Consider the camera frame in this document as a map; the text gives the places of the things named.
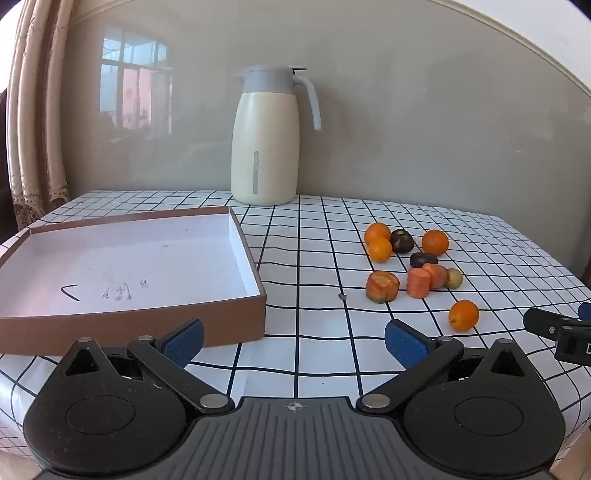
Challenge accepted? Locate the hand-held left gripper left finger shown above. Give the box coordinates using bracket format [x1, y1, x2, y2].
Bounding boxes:
[55, 318, 234, 415]

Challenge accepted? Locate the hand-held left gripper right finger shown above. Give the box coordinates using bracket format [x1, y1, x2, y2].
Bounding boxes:
[358, 318, 536, 414]

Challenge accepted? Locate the carrot piece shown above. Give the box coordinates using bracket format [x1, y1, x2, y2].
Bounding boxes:
[407, 268, 431, 299]
[366, 271, 400, 303]
[424, 264, 448, 290]

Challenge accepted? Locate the small orange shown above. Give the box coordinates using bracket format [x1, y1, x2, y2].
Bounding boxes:
[421, 229, 450, 257]
[368, 237, 393, 264]
[364, 222, 392, 244]
[449, 299, 480, 332]

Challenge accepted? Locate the brown cardboard box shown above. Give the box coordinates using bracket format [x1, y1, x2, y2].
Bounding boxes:
[0, 206, 267, 356]

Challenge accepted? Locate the white black-checked tablecloth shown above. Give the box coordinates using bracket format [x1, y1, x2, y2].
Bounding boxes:
[0, 189, 591, 467]

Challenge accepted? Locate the cream and grey thermos jug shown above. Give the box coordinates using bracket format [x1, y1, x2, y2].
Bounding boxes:
[231, 65, 321, 206]

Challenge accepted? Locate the beige lace curtain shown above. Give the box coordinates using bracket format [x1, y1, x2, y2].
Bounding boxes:
[0, 0, 70, 232]

